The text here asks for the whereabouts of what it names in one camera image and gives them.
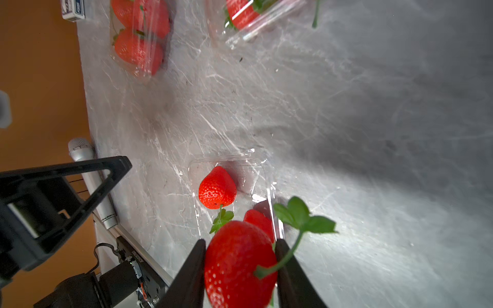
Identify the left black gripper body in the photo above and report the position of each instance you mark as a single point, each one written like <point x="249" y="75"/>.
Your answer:
<point x="32" y="220"/>

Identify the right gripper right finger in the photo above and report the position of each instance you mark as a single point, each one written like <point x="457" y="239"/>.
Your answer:
<point x="294" y="288"/>

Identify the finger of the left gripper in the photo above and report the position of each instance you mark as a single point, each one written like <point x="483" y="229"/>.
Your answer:
<point x="117" y="166"/>

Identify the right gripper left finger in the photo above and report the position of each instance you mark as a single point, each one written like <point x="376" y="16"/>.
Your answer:
<point x="187" y="289"/>

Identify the strawberry three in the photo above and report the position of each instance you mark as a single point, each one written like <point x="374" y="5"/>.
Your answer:
<point x="241" y="268"/>

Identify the strawberry one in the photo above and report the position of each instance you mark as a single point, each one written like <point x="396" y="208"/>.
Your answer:
<point x="216" y="192"/>

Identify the clear clamshell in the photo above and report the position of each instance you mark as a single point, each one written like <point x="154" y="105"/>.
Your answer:
<point x="254" y="178"/>

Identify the clear plastic clamshell container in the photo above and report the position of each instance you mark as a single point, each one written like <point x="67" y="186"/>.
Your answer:
<point x="115" y="28"/>

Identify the strawberry two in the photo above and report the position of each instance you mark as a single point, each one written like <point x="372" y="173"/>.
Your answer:
<point x="259" y="220"/>

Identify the strawberry seven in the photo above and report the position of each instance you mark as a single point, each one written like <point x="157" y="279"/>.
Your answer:
<point x="241" y="13"/>

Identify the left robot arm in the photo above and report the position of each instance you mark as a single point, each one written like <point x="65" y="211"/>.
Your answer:
<point x="84" y="290"/>

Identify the grey metal cylinder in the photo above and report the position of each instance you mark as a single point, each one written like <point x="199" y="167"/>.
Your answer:
<point x="80" y="149"/>

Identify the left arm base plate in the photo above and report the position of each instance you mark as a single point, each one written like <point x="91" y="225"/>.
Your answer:
<point x="151" y="286"/>

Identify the aluminium front rail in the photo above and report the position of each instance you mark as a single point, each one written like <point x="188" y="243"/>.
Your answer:
<point x="118" y="230"/>

